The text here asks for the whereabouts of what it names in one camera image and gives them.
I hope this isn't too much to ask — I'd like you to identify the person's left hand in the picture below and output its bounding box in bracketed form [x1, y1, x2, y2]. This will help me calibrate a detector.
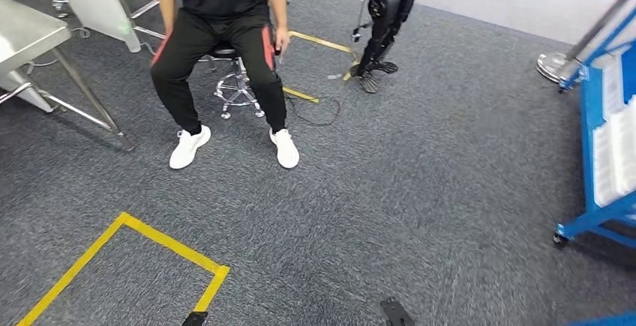
[274, 27, 291, 64]

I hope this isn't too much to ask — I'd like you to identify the stainless steel workbench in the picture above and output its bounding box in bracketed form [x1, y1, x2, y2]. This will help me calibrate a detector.
[0, 0, 136, 154]

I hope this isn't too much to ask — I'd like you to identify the yellow floor tape square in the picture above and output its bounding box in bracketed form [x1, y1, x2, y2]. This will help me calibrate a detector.
[16, 211, 231, 326]
[282, 31, 360, 105]

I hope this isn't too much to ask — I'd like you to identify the chrome stool with black seat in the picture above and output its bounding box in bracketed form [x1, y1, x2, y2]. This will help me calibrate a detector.
[198, 43, 266, 120]

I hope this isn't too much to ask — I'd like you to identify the black humanoid robot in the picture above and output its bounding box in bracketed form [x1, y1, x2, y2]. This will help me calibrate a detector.
[349, 0, 425, 95]

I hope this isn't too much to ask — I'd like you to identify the white plastic crate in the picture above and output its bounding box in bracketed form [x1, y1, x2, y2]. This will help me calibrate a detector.
[592, 55, 636, 209]

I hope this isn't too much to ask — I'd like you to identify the black floor cable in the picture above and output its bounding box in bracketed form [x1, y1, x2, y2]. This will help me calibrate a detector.
[283, 92, 342, 127]

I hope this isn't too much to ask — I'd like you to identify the chrome stanchion post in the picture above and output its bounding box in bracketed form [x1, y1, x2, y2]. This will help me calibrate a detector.
[536, 0, 636, 85]

